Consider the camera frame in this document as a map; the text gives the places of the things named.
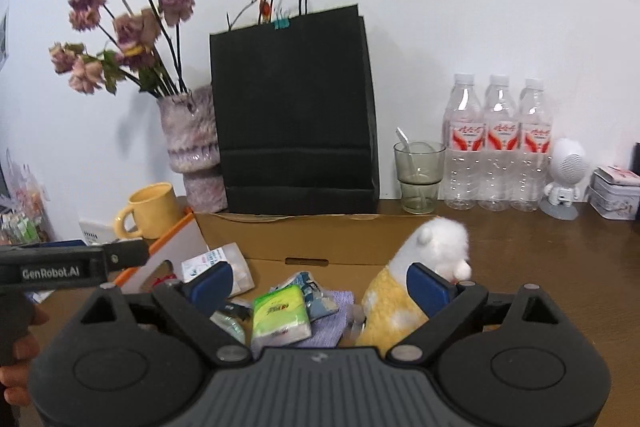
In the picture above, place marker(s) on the person's left hand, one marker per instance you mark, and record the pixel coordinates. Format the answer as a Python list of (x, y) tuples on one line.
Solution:
[(20, 349)]

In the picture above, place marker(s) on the teal binder clip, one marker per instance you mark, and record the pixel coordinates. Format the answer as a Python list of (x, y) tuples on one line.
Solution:
[(281, 23)]

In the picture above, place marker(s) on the green tissue pack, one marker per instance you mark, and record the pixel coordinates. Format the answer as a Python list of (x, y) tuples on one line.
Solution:
[(280, 312)]

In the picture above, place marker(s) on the dried rose bouquet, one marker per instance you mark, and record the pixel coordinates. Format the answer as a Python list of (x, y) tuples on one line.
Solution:
[(130, 27)]

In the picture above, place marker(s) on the green tinted glass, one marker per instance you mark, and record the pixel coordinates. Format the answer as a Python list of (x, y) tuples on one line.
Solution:
[(420, 177)]

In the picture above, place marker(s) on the printed tin box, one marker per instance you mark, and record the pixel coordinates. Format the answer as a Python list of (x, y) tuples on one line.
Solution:
[(615, 199)]

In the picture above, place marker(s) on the black paper bag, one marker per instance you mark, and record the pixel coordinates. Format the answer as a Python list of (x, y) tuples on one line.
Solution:
[(295, 117)]

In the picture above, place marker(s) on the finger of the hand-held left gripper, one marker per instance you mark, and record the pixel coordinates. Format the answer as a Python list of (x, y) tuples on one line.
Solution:
[(127, 253)]

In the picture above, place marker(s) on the purple mottled vase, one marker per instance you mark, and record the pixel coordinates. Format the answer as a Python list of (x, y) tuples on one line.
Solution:
[(192, 142)]

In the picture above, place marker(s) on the clear water bottle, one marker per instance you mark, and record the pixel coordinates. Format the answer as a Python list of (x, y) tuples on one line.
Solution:
[(499, 147), (532, 147), (462, 147)]

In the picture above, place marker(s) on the clear plastic spoon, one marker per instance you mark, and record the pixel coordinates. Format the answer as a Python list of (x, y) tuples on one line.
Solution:
[(405, 139)]

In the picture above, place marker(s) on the white yellow plush alpaca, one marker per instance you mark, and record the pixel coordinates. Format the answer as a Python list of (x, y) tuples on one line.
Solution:
[(385, 302)]

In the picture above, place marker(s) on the clear cotton swab jar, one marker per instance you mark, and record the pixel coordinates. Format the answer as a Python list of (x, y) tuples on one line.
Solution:
[(235, 264)]

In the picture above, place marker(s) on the blue white packet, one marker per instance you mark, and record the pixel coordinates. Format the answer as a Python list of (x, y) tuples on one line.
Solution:
[(312, 289)]

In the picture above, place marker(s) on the purple cloth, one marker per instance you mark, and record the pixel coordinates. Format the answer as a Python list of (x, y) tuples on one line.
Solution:
[(332, 314)]

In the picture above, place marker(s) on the colourful snack packets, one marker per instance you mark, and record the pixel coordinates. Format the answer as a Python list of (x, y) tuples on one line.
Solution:
[(22, 212)]

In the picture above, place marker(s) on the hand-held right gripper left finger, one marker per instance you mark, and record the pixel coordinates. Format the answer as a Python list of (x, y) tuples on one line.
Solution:
[(212, 282)]

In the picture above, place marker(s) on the red cardboard box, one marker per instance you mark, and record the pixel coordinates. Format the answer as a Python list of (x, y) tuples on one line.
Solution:
[(310, 237)]

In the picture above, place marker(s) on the yellow mug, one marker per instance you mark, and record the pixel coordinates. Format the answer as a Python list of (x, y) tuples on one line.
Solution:
[(150, 212)]

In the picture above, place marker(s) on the white robot figurine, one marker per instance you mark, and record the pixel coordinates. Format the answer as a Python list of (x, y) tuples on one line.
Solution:
[(565, 172)]

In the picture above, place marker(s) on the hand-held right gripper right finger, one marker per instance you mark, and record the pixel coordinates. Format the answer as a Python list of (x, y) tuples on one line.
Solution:
[(427, 289)]

